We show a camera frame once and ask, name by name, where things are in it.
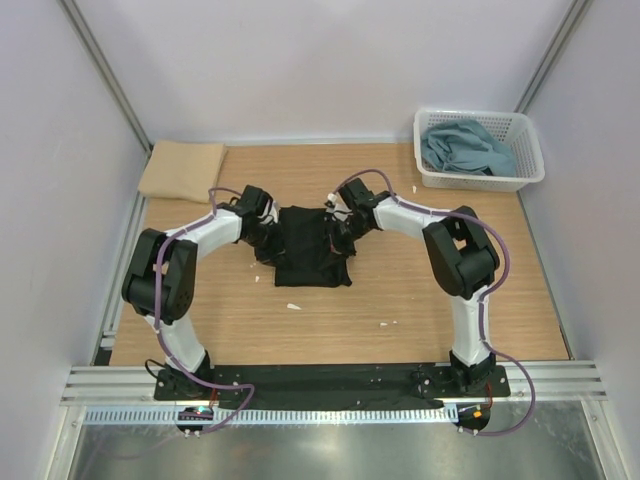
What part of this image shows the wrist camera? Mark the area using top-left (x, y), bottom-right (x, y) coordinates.
top-left (336, 178), bottom-right (390, 211)
top-left (233, 185), bottom-right (274, 218)

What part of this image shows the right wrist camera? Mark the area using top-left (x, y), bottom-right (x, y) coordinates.
top-left (336, 178), bottom-right (390, 211)

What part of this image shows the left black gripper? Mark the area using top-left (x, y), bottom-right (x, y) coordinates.
top-left (242, 220), bottom-right (292, 270)

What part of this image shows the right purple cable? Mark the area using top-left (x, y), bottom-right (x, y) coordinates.
top-left (332, 169), bottom-right (539, 439)

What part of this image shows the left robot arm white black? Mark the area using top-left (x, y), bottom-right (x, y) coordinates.
top-left (122, 205), bottom-right (278, 400)

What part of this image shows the folded beige t shirt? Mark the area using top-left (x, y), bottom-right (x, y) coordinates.
top-left (138, 140), bottom-right (227, 204)

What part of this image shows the aluminium frame rail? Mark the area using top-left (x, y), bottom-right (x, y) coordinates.
top-left (60, 360), bottom-right (607, 406)

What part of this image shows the blue t shirt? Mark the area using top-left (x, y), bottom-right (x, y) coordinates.
top-left (420, 119), bottom-right (517, 177)

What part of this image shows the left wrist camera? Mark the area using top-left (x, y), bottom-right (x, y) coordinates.
top-left (233, 185), bottom-right (274, 218)

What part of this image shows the white slotted cable duct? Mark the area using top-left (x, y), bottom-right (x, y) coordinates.
top-left (84, 404), bottom-right (458, 427)

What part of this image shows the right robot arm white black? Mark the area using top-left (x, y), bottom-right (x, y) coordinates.
top-left (326, 190), bottom-right (500, 396)

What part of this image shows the white plastic basket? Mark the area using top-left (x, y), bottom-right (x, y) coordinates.
top-left (413, 108), bottom-right (545, 193)

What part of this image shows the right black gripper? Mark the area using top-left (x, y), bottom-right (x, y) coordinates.
top-left (317, 215), bottom-right (373, 270)

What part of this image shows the black t shirt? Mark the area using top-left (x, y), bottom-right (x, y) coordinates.
top-left (267, 206), bottom-right (352, 288)

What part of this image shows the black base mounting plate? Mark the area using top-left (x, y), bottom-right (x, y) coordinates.
top-left (153, 363), bottom-right (511, 411)

